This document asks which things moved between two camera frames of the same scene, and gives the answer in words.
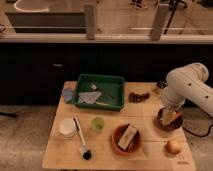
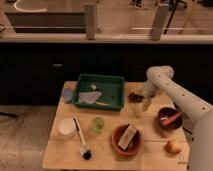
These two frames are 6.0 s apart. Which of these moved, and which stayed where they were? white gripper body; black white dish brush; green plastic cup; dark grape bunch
Moved: white gripper body
Stayed: dark grape bunch; black white dish brush; green plastic cup
